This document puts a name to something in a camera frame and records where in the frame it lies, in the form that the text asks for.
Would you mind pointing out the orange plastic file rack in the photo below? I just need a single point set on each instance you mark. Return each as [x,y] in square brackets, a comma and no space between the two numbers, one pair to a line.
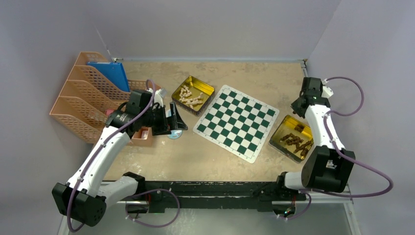
[85,97]

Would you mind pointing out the dark wooden rook piece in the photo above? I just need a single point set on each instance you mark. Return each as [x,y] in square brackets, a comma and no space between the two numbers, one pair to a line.
[299,128]

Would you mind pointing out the blue folder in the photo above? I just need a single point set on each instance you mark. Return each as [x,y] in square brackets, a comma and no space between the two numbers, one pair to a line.
[114,72]

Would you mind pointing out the gold tin with light pieces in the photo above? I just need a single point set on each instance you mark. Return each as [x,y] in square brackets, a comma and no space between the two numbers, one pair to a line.
[193,95]

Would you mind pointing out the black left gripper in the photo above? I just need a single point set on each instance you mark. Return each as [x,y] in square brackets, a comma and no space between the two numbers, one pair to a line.
[174,122]

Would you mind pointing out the small orange plastic box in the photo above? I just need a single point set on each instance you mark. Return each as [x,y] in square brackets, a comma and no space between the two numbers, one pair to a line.
[143,137]

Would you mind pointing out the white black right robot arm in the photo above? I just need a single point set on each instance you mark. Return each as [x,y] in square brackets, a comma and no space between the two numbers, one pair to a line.
[325,169]

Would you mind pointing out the green white chess board mat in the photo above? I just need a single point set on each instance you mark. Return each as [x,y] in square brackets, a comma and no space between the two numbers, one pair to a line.
[237,123]

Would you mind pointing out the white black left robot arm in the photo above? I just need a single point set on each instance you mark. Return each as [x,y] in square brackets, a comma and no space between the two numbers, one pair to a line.
[83,198]

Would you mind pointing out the gold tin with dark pieces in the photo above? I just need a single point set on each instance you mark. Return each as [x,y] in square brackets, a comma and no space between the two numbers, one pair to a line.
[286,138]

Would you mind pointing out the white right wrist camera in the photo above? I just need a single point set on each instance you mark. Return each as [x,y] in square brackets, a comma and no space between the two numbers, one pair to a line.
[326,91]

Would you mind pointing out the dark wooden king piece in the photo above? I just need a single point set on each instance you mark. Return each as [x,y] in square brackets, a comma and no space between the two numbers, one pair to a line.
[303,146]

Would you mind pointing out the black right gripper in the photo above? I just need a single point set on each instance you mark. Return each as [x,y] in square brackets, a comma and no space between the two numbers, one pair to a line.
[294,106]

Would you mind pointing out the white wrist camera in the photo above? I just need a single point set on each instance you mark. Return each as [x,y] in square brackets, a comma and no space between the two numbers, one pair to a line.
[159,96]
[326,91]

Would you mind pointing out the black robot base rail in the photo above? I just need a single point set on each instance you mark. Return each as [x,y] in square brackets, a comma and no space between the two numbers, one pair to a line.
[260,196]

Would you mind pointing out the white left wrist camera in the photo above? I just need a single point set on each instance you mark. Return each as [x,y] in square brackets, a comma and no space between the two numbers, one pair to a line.
[159,96]

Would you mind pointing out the light blue round item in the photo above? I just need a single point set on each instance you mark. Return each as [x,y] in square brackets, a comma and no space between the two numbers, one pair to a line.
[175,134]

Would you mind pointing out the pink bottle in rack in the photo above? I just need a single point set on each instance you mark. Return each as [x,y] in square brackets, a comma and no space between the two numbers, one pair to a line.
[108,112]

